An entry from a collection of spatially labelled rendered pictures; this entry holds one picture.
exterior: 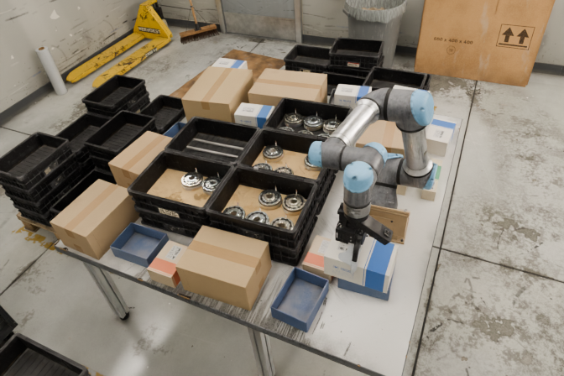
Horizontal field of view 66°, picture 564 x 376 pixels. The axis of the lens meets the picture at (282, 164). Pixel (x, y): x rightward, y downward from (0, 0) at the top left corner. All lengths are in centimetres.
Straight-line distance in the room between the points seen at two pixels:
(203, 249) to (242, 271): 20
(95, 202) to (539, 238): 256
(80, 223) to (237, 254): 73
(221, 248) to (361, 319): 60
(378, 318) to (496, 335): 103
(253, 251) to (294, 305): 26
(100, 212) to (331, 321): 110
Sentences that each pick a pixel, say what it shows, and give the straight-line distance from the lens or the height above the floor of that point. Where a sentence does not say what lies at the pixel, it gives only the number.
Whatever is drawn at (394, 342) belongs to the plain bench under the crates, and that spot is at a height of 70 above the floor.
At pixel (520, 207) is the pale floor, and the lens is 330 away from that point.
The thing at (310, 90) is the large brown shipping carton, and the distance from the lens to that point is 253.
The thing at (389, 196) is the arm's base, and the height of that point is 88.
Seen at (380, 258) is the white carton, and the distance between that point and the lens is 136.
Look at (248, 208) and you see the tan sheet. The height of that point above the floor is 83.
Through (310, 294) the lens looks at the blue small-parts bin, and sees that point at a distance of 178.
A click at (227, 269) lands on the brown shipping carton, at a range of 169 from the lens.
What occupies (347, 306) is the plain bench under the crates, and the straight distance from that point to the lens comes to 176.
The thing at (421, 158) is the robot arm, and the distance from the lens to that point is 175.
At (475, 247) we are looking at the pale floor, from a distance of 296.
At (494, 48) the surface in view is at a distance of 451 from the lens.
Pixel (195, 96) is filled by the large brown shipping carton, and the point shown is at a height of 90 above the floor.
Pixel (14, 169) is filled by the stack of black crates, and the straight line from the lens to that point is 328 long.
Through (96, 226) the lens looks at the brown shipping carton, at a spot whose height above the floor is 86.
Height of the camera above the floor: 221
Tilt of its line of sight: 41 degrees down
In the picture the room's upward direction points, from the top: 6 degrees counter-clockwise
